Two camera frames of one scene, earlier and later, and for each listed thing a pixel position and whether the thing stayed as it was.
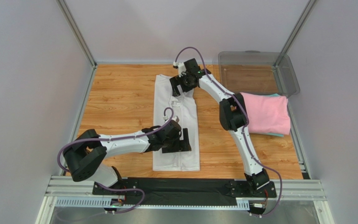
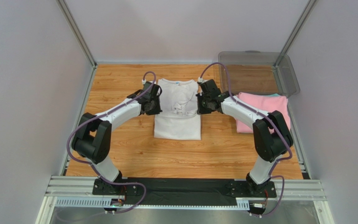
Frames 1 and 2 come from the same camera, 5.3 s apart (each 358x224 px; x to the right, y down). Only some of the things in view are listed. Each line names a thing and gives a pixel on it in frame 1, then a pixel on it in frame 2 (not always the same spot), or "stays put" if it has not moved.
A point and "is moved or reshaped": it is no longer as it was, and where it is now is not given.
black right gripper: (177, 83) -> (202, 103)
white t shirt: (183, 106) is moved or reshaped
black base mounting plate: (190, 191) stays put
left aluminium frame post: (77, 32) stays put
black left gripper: (181, 145) -> (158, 109)
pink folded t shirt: (267, 114) stays put
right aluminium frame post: (298, 26) stays put
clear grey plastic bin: (253, 71) stays put
